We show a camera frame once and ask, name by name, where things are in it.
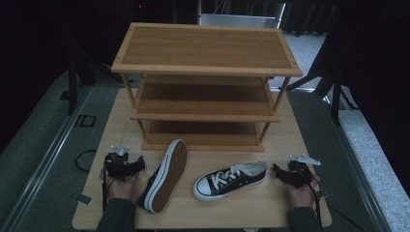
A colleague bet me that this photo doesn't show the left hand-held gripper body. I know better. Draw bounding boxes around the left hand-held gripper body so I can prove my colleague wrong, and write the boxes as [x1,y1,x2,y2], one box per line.
[103,145,132,182]

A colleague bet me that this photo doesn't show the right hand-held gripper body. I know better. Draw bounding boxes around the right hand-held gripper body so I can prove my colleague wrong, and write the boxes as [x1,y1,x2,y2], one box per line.
[285,153,322,189]

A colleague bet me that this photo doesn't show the black canvas sneaker white laces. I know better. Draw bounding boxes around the black canvas sneaker white laces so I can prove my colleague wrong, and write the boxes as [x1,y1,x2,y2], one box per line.
[136,138,189,215]
[192,160,269,202]

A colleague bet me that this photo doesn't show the wooden three-tier shoe rack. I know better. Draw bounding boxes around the wooden three-tier shoe rack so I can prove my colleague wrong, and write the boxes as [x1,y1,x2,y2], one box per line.
[110,21,304,153]

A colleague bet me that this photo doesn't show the person's left hand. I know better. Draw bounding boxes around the person's left hand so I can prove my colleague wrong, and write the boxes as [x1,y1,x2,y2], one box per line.
[99,167,142,203]

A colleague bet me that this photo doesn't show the person's right hand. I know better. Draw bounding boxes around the person's right hand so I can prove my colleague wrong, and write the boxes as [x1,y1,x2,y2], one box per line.
[282,173,321,209]

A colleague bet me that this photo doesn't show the white metal bar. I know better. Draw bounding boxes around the white metal bar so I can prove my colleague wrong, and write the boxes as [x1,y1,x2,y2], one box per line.
[269,84,331,104]

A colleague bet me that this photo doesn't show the black metal stand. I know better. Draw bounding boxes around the black metal stand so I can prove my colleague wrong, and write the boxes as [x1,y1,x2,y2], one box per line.
[63,18,131,117]
[285,28,360,126]

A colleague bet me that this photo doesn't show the white board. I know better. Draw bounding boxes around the white board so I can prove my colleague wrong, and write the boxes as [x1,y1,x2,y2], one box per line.
[196,0,287,30]

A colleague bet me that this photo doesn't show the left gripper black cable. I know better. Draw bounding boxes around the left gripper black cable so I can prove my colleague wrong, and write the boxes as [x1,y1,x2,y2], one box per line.
[102,159,116,213]

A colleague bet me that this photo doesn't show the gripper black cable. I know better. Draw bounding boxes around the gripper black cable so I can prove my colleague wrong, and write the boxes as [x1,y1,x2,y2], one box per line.
[102,159,116,213]
[299,167,325,232]

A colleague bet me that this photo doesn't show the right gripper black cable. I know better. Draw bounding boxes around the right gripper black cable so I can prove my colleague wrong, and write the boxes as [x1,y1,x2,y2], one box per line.
[299,167,325,232]

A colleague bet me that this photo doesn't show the black cable loop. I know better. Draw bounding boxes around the black cable loop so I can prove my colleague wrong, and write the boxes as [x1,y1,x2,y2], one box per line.
[74,149,98,173]

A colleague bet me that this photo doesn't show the black rectangular frame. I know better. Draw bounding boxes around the black rectangular frame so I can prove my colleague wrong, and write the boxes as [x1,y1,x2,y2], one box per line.
[73,114,98,129]

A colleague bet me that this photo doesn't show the metal floor rail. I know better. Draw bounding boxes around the metal floor rail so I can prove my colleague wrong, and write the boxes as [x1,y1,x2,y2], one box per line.
[0,86,93,232]

